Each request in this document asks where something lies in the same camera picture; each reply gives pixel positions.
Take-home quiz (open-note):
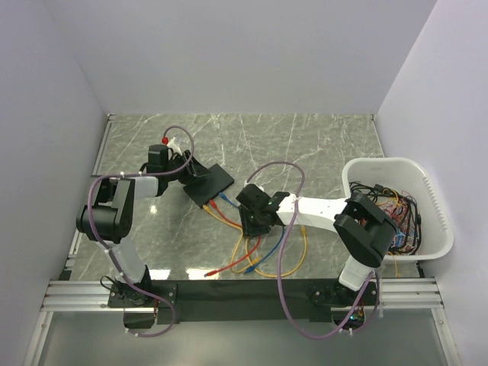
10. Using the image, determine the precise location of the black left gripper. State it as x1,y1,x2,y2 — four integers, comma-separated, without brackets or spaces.
164,149,211,185

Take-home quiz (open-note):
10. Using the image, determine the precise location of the blue ethernet patch cable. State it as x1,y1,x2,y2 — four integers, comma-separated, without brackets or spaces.
219,192,285,275

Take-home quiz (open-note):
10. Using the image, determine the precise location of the red ethernet patch cable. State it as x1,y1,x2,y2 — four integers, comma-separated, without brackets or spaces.
204,200,262,278

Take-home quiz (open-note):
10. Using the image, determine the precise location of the yellow ethernet cable loop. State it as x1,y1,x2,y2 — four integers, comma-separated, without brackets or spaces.
246,225,309,278

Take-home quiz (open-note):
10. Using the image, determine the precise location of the black network switch box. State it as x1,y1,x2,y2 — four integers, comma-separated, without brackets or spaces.
183,164,235,208

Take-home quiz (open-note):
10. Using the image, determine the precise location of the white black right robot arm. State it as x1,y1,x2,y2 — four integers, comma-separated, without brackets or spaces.
236,184,398,304

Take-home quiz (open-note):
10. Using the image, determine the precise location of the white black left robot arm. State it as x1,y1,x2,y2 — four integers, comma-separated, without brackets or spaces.
75,143,214,307

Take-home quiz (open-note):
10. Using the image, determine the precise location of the white plastic basket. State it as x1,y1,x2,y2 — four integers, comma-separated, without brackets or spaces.
342,158,454,264

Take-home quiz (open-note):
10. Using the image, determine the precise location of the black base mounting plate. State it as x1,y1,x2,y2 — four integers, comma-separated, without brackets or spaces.
108,278,358,325

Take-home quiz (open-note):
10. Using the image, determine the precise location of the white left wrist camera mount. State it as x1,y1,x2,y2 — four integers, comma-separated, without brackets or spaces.
161,136,182,154

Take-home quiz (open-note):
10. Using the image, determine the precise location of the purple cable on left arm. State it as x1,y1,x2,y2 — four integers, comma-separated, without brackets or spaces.
87,125,195,339

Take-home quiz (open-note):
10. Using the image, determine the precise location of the tangled cable bundle in basket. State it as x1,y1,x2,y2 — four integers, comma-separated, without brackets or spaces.
348,180,423,255

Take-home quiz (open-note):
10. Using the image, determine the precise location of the aluminium front frame rail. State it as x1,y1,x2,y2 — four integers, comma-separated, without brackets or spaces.
40,278,444,313

